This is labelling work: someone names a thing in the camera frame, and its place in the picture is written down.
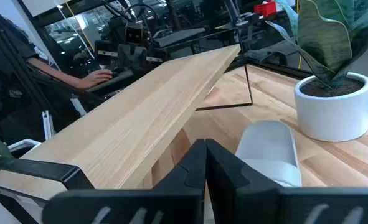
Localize wooden shelf with black frame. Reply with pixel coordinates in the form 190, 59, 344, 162
0, 27, 254, 224

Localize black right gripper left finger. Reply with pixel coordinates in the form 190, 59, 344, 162
42, 138, 207, 224

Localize person's hand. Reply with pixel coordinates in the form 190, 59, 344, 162
77, 68, 114, 91

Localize person's forearm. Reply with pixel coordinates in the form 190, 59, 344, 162
27, 57, 87, 90

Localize grey slide sandal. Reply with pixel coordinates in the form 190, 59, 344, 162
235, 120, 303, 188

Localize round white plant pot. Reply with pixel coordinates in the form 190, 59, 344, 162
293, 72, 368, 143

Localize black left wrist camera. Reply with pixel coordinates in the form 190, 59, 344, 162
126, 22, 144, 44

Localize red box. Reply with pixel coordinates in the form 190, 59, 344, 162
253, 1, 278, 17

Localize yellow cable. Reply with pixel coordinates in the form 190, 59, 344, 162
64, 0, 95, 51

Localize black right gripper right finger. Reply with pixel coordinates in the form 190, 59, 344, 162
205, 138, 368, 224

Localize green snake plant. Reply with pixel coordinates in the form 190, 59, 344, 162
265, 0, 368, 90

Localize person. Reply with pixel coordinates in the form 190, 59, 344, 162
0, 2, 62, 147

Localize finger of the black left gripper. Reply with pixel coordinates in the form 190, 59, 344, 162
117, 44, 133, 71
132, 44, 148, 71

